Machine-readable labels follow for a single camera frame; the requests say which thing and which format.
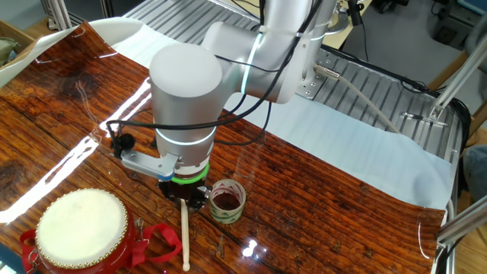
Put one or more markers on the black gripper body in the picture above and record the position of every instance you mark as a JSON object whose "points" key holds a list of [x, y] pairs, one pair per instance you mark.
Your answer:
{"points": [[182, 192]]}

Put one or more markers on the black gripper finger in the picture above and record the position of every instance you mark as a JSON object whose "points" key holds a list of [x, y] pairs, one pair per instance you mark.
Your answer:
{"points": [[171, 197], [201, 198]]}

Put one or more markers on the white wooden drumstick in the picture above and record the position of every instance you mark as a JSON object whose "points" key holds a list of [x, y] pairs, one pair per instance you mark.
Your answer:
{"points": [[185, 236]]}

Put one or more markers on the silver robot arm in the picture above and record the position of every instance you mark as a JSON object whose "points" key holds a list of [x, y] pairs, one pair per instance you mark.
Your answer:
{"points": [[186, 87]]}

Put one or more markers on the red drum with white skin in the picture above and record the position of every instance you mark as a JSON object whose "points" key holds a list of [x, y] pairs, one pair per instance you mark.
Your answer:
{"points": [[81, 226]]}

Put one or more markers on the printed tape roll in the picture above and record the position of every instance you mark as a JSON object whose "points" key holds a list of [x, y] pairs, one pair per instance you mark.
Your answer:
{"points": [[224, 217]]}

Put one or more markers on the black foam microphone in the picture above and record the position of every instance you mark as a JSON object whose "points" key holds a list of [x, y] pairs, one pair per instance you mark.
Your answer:
{"points": [[125, 141]]}

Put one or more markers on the glossy wood pattern mat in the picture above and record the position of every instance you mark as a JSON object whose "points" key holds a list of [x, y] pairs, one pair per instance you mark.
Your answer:
{"points": [[304, 190]]}

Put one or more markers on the white cloth sheet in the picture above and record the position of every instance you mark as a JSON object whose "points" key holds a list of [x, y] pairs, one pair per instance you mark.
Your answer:
{"points": [[342, 133]]}

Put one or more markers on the cardboard box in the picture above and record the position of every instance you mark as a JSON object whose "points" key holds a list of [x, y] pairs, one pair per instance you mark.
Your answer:
{"points": [[23, 38]]}

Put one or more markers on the short aluminium profile bar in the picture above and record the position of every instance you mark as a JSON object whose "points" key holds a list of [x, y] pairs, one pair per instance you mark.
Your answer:
{"points": [[464, 224]]}

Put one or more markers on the slanted aluminium profile bar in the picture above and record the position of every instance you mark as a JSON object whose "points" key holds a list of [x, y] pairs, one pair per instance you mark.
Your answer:
{"points": [[456, 81]]}

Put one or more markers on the dark equipment box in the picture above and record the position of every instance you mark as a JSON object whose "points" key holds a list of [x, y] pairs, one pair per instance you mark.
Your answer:
{"points": [[447, 34]]}

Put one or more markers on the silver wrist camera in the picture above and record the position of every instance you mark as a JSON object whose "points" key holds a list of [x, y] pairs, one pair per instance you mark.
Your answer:
{"points": [[148, 163]]}

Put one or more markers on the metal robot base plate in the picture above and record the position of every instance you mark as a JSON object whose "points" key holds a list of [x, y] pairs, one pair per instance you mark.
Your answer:
{"points": [[319, 87]]}

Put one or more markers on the aluminium frame posts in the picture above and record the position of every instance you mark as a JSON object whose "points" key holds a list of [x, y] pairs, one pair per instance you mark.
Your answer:
{"points": [[61, 13]]}

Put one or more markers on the black mount post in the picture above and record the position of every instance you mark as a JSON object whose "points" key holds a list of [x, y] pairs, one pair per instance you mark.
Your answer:
{"points": [[354, 11]]}

